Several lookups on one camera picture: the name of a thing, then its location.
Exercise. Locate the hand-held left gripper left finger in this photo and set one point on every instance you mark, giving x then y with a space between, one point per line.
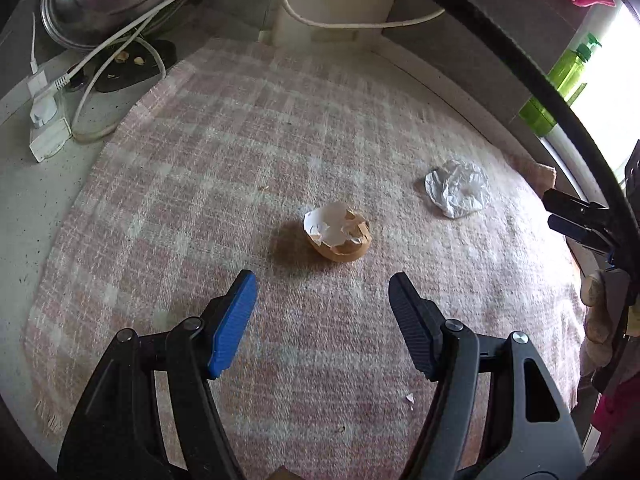
232 325

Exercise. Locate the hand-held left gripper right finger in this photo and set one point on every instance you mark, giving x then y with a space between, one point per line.
412 325

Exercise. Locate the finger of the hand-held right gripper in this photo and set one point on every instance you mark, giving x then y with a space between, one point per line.
570 206
575 232

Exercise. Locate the white tissue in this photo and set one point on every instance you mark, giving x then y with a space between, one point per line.
457 190

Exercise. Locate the broken brown eggshell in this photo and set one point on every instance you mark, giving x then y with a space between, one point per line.
337 235

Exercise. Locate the person's right hand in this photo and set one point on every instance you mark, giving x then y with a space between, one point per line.
602 310

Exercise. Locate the green plastic bottle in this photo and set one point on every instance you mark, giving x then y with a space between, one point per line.
570 70

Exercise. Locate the pink checked cloth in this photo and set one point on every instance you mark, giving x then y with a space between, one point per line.
225 175

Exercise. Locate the pink clothing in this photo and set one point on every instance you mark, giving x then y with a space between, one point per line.
617 415

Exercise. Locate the white power strip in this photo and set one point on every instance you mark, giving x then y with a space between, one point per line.
47 142

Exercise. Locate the black plate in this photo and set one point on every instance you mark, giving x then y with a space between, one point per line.
140 72

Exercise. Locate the white plug adapter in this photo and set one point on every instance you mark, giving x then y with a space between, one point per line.
42 100

